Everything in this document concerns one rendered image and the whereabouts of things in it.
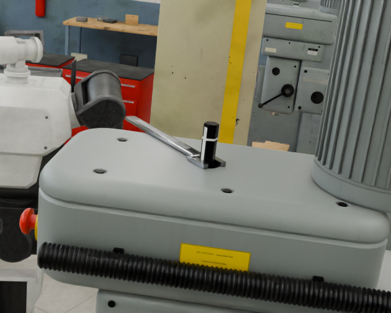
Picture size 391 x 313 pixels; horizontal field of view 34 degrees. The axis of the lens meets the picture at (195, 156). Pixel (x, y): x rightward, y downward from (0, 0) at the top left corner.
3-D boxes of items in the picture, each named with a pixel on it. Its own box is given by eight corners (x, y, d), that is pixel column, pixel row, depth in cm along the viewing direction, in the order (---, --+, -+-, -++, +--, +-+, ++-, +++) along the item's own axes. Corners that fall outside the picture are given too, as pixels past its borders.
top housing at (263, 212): (23, 284, 86) (25, 174, 80) (76, 208, 110) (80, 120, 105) (374, 336, 83) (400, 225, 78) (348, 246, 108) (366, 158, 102)
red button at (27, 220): (16, 237, 96) (17, 213, 95) (25, 226, 100) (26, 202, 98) (38, 240, 96) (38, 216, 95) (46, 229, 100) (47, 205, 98)
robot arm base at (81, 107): (80, 112, 176) (67, 77, 169) (126, 99, 176) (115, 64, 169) (84, 143, 164) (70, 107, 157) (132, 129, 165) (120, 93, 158)
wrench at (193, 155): (119, 120, 107) (119, 115, 107) (139, 118, 110) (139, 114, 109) (203, 169, 89) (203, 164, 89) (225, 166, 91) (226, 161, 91)
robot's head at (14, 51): (-11, 69, 157) (-11, 33, 154) (28, 68, 163) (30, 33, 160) (-1, 76, 152) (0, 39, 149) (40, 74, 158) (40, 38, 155)
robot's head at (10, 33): (5, 64, 157) (2, 33, 157) (38, 63, 162) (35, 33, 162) (15, 61, 152) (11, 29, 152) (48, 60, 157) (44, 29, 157)
